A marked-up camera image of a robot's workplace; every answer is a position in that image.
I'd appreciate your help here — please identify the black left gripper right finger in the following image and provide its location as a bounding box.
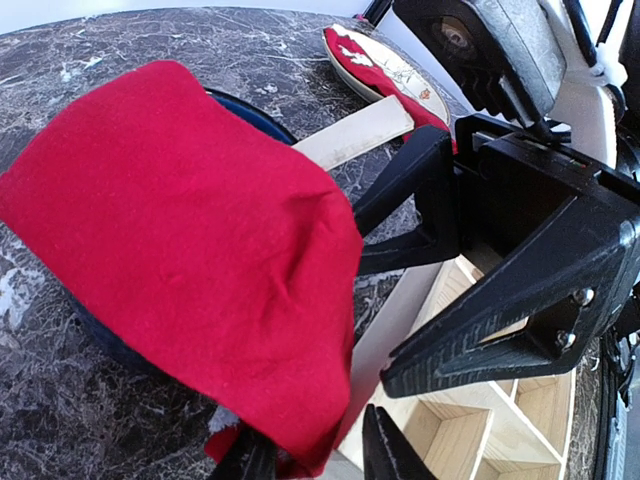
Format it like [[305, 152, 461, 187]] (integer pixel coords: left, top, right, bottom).
[[362, 404, 437, 480]]

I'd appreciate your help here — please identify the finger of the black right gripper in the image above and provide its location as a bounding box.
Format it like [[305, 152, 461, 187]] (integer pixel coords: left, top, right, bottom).
[[380, 197, 639, 398], [353, 126, 459, 275]]

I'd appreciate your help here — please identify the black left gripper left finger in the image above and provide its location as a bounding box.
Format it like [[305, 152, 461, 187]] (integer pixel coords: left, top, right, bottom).
[[208, 428, 278, 480]]

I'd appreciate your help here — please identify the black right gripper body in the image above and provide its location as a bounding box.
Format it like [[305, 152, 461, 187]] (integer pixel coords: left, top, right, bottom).
[[454, 115, 639, 278]]

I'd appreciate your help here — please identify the plain red sock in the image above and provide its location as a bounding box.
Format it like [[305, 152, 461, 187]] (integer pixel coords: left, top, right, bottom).
[[1, 61, 363, 478]]

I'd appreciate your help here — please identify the round beige decorated plate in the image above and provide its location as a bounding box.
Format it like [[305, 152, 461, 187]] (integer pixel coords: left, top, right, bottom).
[[324, 22, 453, 129]]

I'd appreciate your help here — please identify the wooden compartment tray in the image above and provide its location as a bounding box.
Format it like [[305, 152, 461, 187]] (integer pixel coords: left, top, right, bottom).
[[294, 94, 576, 480]]

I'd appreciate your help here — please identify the dark blue mug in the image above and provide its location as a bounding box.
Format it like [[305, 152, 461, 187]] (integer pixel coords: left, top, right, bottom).
[[65, 88, 297, 376]]

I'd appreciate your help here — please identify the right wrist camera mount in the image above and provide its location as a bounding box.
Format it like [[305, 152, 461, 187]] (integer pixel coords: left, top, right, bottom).
[[392, 1, 626, 130]]

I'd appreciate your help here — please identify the black right corner post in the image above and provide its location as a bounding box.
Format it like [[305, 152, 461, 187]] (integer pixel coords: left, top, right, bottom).
[[354, 0, 393, 26]]

